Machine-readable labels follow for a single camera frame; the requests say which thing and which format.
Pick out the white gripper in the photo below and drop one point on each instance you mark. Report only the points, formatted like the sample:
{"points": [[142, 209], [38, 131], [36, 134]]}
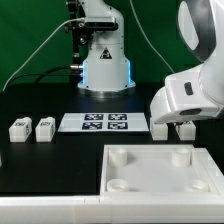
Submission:
{"points": [[182, 99]]}

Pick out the white square tabletop panel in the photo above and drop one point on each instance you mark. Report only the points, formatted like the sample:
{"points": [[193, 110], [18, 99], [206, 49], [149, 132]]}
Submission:
{"points": [[159, 169]]}

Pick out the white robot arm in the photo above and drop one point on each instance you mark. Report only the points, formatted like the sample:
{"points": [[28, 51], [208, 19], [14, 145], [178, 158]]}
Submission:
{"points": [[107, 70]]}

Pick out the white sheet with tags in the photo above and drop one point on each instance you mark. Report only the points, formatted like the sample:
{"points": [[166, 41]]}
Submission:
{"points": [[103, 122]]}

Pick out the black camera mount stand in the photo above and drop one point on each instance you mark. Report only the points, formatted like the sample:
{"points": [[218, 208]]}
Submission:
{"points": [[75, 11]]}

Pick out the white L-shaped fence wall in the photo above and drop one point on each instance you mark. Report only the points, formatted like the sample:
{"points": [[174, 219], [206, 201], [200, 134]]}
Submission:
{"points": [[116, 207]]}

